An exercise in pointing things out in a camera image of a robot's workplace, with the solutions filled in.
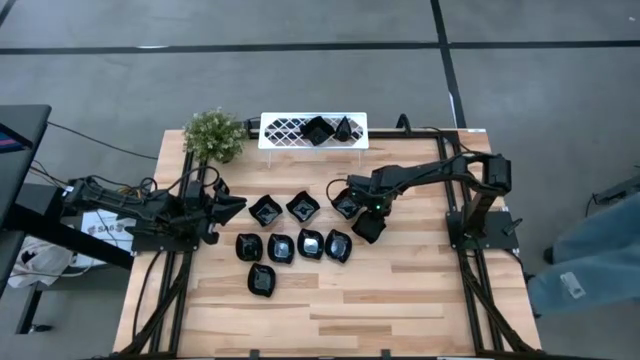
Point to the stack of black bowls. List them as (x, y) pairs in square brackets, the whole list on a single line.
[(265, 211)]

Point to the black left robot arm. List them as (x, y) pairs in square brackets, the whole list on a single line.
[(125, 202)]

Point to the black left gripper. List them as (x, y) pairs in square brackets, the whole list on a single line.
[(207, 210)]

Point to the black desk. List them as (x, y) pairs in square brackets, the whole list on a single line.
[(25, 130)]

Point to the black teardrop mini plate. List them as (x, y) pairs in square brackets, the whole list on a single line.
[(343, 131)]

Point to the person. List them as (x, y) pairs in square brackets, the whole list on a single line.
[(590, 250)]

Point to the white printed box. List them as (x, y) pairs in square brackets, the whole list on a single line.
[(102, 231)]

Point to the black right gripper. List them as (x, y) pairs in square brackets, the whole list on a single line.
[(375, 197)]

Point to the black square mini plate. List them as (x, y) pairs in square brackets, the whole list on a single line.
[(303, 207), (316, 131), (341, 207), (369, 230)]

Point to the white lattice shelf rack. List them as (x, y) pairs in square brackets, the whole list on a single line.
[(350, 145)]

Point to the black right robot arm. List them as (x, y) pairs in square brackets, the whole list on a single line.
[(430, 172)]

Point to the white plastic bag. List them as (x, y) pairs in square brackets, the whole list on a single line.
[(37, 262)]

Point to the green potted plant black pot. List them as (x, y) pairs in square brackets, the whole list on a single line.
[(215, 135)]

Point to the black rounded mini plate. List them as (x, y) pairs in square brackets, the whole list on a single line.
[(280, 249), (248, 247), (310, 244), (261, 280), (338, 246)]

